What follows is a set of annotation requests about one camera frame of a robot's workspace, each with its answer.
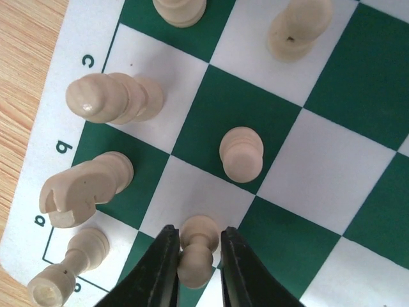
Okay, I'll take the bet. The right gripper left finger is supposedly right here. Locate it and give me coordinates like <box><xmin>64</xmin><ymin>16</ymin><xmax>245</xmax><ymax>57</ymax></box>
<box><xmin>96</xmin><ymin>224</ymin><xmax>180</xmax><ymax>307</ymax></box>

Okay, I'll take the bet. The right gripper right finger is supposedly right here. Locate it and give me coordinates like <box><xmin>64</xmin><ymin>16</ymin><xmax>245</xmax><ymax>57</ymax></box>
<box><xmin>220</xmin><ymin>226</ymin><xmax>303</xmax><ymax>307</ymax></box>

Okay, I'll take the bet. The light pawn chess piece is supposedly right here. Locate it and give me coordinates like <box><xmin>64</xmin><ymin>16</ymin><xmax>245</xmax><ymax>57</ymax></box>
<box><xmin>267</xmin><ymin>0</ymin><xmax>334</xmax><ymax>62</ymax></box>
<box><xmin>177</xmin><ymin>215</ymin><xmax>219</xmax><ymax>289</ymax></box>
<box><xmin>219</xmin><ymin>127</ymin><xmax>264</xmax><ymax>183</ymax></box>

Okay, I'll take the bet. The green white chess board mat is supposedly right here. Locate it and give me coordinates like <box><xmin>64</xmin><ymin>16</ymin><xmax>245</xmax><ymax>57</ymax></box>
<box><xmin>1</xmin><ymin>1</ymin><xmax>408</xmax><ymax>306</ymax></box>

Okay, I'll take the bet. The light rook chess piece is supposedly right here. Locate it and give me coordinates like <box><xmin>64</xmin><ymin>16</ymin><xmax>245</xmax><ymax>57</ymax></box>
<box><xmin>27</xmin><ymin>228</ymin><xmax>110</xmax><ymax>306</ymax></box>

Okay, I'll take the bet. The light knight chess piece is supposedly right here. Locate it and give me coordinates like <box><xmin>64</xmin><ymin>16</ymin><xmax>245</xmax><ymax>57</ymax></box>
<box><xmin>39</xmin><ymin>151</ymin><xmax>134</xmax><ymax>228</ymax></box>

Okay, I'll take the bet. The light bishop chess piece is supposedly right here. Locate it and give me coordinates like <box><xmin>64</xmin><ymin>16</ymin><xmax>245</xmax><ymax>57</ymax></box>
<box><xmin>65</xmin><ymin>72</ymin><xmax>164</xmax><ymax>125</ymax></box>

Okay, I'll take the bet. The light queen chess piece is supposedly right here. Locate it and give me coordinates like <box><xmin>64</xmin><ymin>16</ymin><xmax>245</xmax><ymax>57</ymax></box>
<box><xmin>153</xmin><ymin>0</ymin><xmax>207</xmax><ymax>28</ymax></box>

